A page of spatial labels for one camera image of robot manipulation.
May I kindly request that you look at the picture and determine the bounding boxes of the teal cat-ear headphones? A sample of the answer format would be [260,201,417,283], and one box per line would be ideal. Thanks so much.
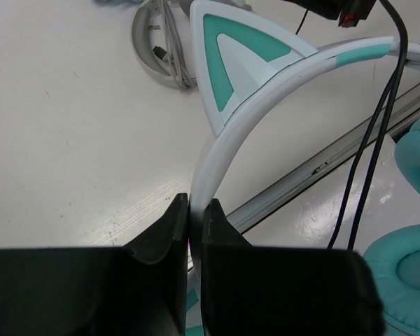
[186,1,420,335]

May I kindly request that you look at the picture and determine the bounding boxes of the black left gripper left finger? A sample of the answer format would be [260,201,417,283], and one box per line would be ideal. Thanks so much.
[0,193,188,335]

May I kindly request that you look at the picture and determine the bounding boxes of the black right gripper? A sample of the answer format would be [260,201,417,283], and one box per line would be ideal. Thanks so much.
[290,0,376,28]

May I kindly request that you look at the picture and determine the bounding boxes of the thin black headphone cable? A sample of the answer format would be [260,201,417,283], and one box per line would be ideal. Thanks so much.
[293,0,410,251]

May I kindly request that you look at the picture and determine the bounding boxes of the aluminium front rail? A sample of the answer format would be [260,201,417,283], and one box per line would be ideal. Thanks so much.
[227,83,420,233]

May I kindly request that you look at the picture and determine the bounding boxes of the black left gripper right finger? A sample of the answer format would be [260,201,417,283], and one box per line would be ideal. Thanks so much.
[201,199,385,335]

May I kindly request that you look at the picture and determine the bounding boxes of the white grey headphones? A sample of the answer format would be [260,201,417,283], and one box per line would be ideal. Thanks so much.
[131,1,197,90]

